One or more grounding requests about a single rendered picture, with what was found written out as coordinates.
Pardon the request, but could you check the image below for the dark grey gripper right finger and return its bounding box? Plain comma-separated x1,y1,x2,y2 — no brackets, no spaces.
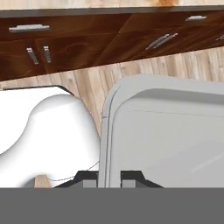
120,170,163,189

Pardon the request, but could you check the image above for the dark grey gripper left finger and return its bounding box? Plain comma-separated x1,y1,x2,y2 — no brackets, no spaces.
53,170,99,189

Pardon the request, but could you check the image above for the white rounded object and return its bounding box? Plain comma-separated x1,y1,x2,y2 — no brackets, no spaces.
0,93,102,189

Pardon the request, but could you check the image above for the large pale grey rounded panel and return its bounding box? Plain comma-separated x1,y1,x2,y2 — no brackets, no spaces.
97,73,224,189

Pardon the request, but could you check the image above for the white flat panel dark edge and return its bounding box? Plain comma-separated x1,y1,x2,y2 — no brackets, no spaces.
0,85,73,156

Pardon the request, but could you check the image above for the dark wood cupboard door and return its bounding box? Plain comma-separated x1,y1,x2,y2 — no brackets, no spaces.
92,29,173,67
0,38,47,82
34,31,118,75
130,22,224,60

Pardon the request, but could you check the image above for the dark wood drawer front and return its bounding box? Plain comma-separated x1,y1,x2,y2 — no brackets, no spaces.
118,10,224,35
0,13,133,42

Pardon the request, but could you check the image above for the silver drawer handle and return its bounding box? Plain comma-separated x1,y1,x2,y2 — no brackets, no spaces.
8,24,51,33
185,15,207,22

